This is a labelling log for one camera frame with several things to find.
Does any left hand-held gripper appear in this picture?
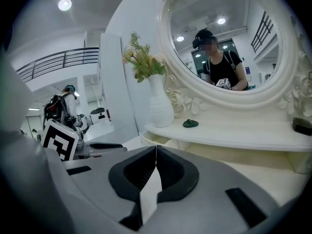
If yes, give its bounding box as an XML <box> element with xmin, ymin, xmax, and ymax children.
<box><xmin>40</xmin><ymin>118</ymin><xmax>128</xmax><ymax>162</ymax></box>

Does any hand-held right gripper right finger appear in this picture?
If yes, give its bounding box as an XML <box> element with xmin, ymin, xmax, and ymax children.
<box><xmin>155</xmin><ymin>144</ymin><xmax>281</xmax><ymax>231</ymax></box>

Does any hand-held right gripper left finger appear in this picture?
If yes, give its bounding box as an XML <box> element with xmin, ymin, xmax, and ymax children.
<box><xmin>62</xmin><ymin>145</ymin><xmax>157</xmax><ymax>232</ymax></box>

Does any white vanity dressing table with mirror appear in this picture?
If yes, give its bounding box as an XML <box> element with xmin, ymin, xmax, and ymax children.
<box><xmin>92</xmin><ymin>0</ymin><xmax>312</xmax><ymax>211</ymax></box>

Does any white round-bodied robot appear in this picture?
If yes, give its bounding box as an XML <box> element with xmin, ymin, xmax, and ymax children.
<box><xmin>77</xmin><ymin>113</ymin><xmax>90</xmax><ymax>134</ymax></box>
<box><xmin>89</xmin><ymin>107</ymin><xmax>113</xmax><ymax>126</ymax></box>

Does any small dark green dish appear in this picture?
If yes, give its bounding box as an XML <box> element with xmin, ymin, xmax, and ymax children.
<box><xmin>182</xmin><ymin>118</ymin><xmax>199</xmax><ymax>129</ymax></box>

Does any white cabinet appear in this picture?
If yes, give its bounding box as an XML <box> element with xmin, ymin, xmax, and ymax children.
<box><xmin>98</xmin><ymin>32</ymin><xmax>145</xmax><ymax>137</ymax></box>

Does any white ribbed vase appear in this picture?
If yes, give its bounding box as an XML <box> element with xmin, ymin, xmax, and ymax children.
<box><xmin>147</xmin><ymin>74</ymin><xmax>175</xmax><ymax>128</ymax></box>

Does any artificial flower bouquet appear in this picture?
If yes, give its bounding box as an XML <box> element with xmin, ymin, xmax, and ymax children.
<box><xmin>121</xmin><ymin>31</ymin><xmax>168</xmax><ymax>84</ymax></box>

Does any black balcony railing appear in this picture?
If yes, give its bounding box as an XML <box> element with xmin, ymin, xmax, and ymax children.
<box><xmin>15</xmin><ymin>47</ymin><xmax>101</xmax><ymax>83</ymax></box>

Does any small black box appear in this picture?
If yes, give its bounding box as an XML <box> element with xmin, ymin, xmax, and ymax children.
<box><xmin>292</xmin><ymin>117</ymin><xmax>312</xmax><ymax>137</ymax></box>

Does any round ceiling light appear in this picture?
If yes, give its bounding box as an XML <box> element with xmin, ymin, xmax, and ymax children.
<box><xmin>58</xmin><ymin>0</ymin><xmax>73</xmax><ymax>12</ymax></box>

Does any oval mirror with white frame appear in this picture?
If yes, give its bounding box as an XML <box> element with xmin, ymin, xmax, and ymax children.
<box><xmin>157</xmin><ymin>0</ymin><xmax>300</xmax><ymax>110</ymax></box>

